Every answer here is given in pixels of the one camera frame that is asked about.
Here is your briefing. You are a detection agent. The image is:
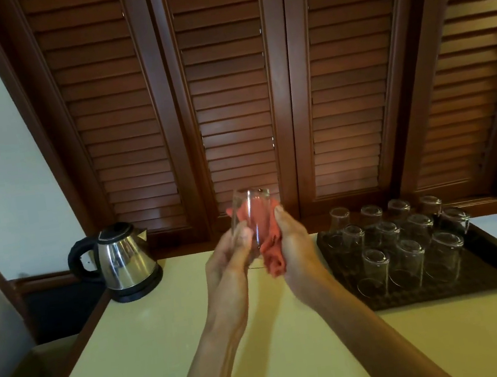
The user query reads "person's left hand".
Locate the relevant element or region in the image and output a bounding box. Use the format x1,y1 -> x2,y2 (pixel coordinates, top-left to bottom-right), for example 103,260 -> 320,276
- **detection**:
194,220 -> 268,343

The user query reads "dark brown textured tray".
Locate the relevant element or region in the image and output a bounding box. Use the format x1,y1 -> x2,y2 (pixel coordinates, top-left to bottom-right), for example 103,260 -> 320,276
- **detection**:
316,207 -> 497,318

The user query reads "brown louvered wooden shutter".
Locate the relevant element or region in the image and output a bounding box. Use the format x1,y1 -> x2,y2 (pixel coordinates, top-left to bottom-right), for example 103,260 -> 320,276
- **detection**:
146,0 -> 315,240
374,0 -> 497,214
0,0 -> 211,270
271,0 -> 454,221

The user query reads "red cloth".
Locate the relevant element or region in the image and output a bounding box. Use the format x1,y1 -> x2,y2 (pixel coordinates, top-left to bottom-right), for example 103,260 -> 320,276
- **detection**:
225,193 -> 290,283

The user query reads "steel electric kettle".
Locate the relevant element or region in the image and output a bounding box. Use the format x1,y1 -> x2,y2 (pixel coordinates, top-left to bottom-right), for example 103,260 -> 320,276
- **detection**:
106,266 -> 167,305
63,217 -> 167,310

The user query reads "person's right hand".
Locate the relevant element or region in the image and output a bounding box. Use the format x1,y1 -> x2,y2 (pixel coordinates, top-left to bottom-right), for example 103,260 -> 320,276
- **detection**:
272,198 -> 343,314

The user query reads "person's right forearm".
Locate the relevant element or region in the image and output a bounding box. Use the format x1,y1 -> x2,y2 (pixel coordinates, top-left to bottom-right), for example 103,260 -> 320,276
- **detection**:
314,272 -> 459,377

